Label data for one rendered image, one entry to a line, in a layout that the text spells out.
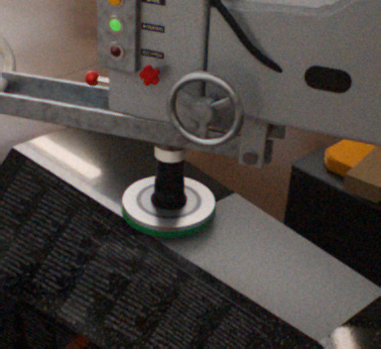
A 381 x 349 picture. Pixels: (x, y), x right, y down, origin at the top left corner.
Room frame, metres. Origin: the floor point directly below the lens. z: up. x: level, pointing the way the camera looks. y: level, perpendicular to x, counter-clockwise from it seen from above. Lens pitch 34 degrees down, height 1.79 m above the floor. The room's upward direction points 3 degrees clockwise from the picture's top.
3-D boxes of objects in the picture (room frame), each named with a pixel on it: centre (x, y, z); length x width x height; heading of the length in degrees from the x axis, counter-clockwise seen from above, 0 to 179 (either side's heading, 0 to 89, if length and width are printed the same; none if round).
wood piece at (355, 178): (1.64, -0.52, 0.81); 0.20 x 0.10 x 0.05; 144
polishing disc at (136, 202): (1.37, 0.03, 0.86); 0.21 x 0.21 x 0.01
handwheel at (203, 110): (1.21, -0.04, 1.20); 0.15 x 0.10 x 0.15; 71
